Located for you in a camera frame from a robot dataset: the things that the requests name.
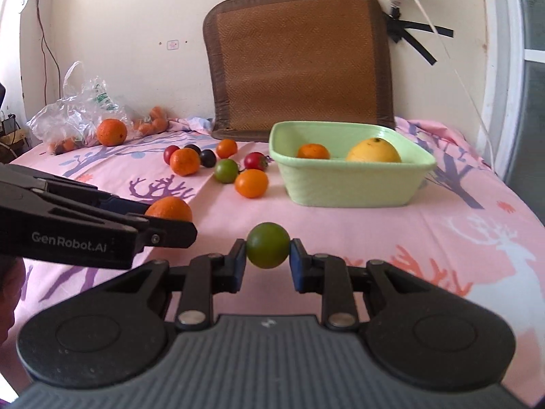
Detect brown woven seat mat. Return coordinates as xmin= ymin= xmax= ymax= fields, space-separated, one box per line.
xmin=203 ymin=0 xmax=398 ymax=142

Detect black tape strips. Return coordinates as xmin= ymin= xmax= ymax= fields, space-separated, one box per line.
xmin=384 ymin=10 xmax=454 ymax=66

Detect rough-skinned orange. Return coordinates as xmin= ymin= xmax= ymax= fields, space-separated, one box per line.
xmin=145 ymin=197 xmax=193 ymax=223

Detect clear plastic bag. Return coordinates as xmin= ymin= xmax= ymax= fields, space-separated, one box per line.
xmin=26 ymin=60 xmax=137 ymax=154

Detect lumpy orange object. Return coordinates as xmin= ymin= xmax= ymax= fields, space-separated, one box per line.
xmin=134 ymin=106 xmax=170 ymax=137

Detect large orange tomato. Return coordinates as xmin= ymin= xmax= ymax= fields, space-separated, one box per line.
xmin=234 ymin=169 xmax=269 ymax=199

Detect medium mandarin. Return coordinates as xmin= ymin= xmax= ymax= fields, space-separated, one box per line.
xmin=169 ymin=148 xmax=201 ymax=177

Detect dark green tomato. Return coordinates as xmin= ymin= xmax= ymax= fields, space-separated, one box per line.
xmin=247 ymin=222 xmax=291 ymax=269

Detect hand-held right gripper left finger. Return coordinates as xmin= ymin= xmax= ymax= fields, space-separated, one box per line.
xmin=97 ymin=239 xmax=248 ymax=330

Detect red tomato with stem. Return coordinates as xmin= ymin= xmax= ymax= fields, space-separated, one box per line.
xmin=244 ymin=152 xmax=270 ymax=172

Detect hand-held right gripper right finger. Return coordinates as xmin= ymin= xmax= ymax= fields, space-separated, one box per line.
xmin=291 ymin=241 xmax=444 ymax=329

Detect green-red tomato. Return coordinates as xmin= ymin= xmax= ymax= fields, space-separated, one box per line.
xmin=214 ymin=158 xmax=239 ymax=184

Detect thin red wall cable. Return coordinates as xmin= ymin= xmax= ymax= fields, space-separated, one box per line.
xmin=34 ymin=0 xmax=61 ymax=109

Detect pink printed bedsheet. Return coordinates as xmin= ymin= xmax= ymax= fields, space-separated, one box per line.
xmin=0 ymin=115 xmax=545 ymax=409

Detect large yellow citrus fruit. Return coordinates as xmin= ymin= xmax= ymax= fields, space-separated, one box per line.
xmin=346 ymin=137 xmax=402 ymax=163

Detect small orange tomato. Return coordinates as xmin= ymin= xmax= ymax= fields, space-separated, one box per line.
xmin=216 ymin=138 xmax=238 ymax=159

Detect light green plastic bowl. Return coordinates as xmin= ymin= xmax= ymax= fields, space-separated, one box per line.
xmin=268 ymin=121 xmax=437 ymax=209

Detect small dark device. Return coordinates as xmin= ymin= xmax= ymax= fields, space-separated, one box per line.
xmin=0 ymin=111 xmax=18 ymax=136

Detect small mandarin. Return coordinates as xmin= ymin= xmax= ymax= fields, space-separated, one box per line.
xmin=297 ymin=143 xmax=331 ymax=160

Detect person's left hand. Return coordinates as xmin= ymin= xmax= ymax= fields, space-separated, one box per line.
xmin=0 ymin=259 xmax=27 ymax=350

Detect large round orange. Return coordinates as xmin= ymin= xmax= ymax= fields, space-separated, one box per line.
xmin=96 ymin=118 xmax=128 ymax=147

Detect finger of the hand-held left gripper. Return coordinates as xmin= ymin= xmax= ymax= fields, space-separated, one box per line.
xmin=0 ymin=163 xmax=149 ymax=222
xmin=128 ymin=215 xmax=198 ymax=250

